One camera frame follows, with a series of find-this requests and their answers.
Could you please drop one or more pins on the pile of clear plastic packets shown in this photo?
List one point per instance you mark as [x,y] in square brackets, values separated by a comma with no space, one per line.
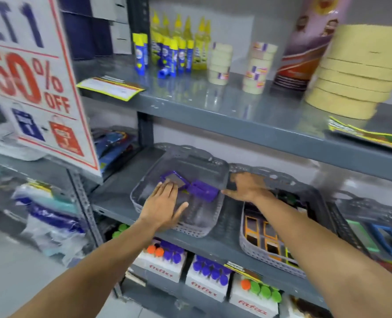
[50,218]

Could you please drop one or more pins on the yellow green price label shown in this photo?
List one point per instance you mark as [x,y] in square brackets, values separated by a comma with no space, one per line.
[365,134]

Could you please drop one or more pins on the pile of blue packets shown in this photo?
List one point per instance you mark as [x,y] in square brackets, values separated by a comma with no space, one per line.
[113,148]

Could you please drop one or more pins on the stack of large masking tape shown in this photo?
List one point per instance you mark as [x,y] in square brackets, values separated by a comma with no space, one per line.
[358,72]

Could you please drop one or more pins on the purple plastic box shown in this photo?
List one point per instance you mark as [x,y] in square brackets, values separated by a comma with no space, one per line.
[203,191]

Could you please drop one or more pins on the row of yellow glue bottles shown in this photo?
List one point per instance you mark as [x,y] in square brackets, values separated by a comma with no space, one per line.
[199,42]

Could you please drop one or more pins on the person's left thumb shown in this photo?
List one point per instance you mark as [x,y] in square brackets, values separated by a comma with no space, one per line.
[181,211]

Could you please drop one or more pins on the purple framed mirror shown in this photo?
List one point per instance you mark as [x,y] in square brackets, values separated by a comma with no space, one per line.
[177,178]

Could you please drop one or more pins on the grey perforated plastic basket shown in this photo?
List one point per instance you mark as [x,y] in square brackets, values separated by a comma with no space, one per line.
[202,168]

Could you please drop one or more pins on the green capped markers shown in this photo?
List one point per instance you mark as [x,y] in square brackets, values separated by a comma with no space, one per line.
[120,230]

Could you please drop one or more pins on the stack of white boxes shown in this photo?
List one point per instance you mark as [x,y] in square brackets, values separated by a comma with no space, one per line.
[120,26]

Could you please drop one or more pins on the pink printed cylinder canister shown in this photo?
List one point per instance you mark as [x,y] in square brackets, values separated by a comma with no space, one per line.
[307,46]

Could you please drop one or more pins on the grey basket with framed mirrors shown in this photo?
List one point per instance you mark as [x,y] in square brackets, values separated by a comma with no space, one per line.
[249,251]

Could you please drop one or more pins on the person's left forearm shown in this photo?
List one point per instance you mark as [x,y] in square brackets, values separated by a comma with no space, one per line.
[93,271]

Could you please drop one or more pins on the person's right thumb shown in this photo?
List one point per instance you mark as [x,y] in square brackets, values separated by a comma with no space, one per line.
[232,193]

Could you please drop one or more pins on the white box orange purple markers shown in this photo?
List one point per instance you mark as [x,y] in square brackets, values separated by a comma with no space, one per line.
[161,264]

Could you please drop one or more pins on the grey basket with coloured frames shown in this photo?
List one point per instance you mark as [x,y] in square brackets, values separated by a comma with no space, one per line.
[371,208]

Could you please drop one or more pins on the small yellow shelf label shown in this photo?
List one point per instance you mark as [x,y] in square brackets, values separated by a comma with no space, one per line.
[242,270]

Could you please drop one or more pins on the grey metal shelf unit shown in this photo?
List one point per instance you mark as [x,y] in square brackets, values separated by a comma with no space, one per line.
[249,124]

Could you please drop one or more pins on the stack of labelled tape rolls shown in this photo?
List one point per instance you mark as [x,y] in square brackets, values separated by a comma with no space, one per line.
[258,67]

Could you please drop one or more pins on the row of blue glue sticks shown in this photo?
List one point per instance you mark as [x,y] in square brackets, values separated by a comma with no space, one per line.
[172,54]

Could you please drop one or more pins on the yellow white price label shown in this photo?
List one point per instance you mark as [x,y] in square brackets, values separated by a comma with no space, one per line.
[111,88]

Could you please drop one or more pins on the stack of plain cream tape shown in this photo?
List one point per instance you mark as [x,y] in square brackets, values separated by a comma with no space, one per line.
[219,64]

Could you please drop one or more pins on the person's left hand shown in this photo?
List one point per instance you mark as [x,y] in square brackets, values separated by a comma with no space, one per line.
[161,208]

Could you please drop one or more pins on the person's right hand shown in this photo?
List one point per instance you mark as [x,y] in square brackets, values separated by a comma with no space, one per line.
[250,190]

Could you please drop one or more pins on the stack of dark blue folders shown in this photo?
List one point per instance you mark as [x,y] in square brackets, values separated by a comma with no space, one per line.
[83,33]

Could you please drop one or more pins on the person's right forearm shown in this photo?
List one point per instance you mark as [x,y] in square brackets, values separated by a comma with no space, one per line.
[328,261]

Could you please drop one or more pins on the grey side shelf unit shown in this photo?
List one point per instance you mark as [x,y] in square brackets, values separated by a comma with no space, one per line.
[50,172]

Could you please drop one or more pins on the row of orange framed mirrors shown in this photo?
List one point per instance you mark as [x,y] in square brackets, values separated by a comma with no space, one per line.
[268,240]

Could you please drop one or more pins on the green plastic frame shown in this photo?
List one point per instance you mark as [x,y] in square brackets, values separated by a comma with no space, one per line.
[361,236]

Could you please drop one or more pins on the white red sale sign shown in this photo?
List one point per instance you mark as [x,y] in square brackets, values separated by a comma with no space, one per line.
[33,79]

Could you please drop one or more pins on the white box green markers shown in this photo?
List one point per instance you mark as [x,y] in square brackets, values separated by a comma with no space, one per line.
[255,299]

